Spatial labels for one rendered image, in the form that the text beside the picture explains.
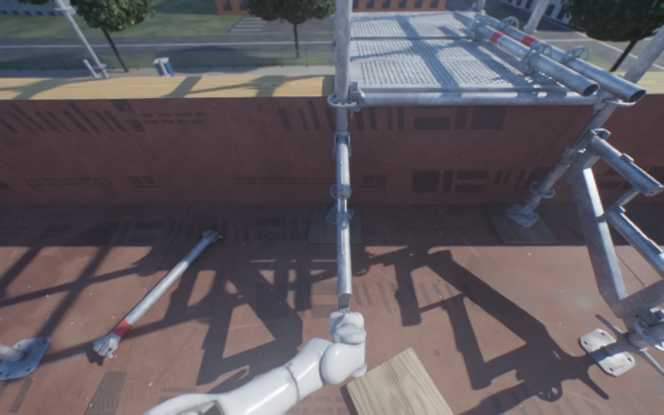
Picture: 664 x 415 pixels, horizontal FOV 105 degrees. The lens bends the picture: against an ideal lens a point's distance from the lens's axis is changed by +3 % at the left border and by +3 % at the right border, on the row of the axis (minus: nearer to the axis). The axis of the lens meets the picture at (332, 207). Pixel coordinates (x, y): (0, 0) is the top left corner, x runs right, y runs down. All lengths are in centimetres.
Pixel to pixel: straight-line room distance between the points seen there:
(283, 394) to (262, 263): 100
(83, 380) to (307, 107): 145
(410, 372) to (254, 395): 83
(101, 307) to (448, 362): 158
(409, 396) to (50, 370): 143
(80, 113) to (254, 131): 80
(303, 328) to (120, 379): 74
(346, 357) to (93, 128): 157
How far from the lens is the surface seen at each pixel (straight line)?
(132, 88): 164
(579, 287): 178
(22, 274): 213
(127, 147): 174
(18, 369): 177
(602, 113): 158
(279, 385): 51
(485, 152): 159
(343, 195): 92
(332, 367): 54
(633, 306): 151
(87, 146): 187
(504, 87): 135
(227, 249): 156
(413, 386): 123
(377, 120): 130
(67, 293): 186
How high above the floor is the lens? 120
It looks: 47 degrees down
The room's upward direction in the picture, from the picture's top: 1 degrees counter-clockwise
